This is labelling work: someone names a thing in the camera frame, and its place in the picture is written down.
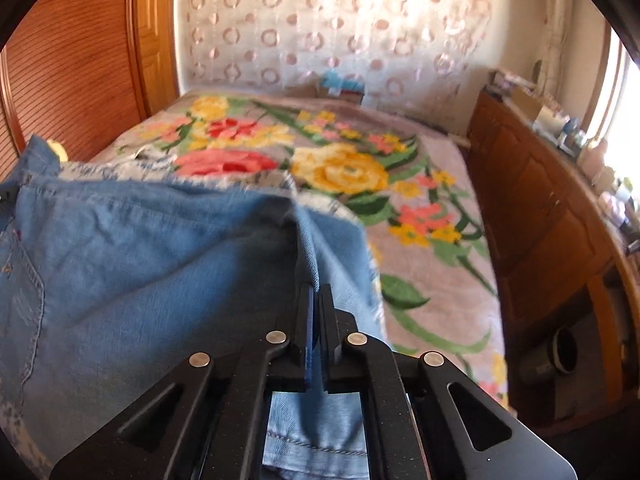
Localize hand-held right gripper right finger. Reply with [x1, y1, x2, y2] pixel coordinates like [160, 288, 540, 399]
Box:
[320, 284, 576, 480]

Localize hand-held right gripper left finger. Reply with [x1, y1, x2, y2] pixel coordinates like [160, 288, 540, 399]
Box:
[50, 282, 321, 480]

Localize blue denim pants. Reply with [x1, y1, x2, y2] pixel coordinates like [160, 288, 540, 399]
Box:
[0, 134, 386, 480]

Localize floral blanket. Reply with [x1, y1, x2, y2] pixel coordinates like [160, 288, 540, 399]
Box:
[92, 91, 511, 411]

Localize grey pipe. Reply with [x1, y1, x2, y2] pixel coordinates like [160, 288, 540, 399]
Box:
[517, 327, 581, 386]

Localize wooden cabinet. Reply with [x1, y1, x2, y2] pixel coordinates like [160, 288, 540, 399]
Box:
[467, 87, 640, 426]

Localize cardboard box with blue bag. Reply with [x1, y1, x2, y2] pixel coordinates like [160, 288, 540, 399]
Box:
[315, 71, 368, 106]

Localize blue and white patterned blanket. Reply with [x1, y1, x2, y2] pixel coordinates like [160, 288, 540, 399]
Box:
[60, 152, 383, 306]

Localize circle-patterned sheer curtain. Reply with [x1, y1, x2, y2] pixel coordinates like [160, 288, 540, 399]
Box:
[175, 0, 556, 126]

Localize clutter of small items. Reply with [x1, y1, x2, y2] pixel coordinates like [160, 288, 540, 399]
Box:
[492, 67, 640, 256]

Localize wooden wardrobe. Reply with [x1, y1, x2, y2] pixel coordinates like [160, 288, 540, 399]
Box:
[0, 0, 178, 181]

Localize window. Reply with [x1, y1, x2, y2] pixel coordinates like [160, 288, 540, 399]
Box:
[585, 25, 640, 161]

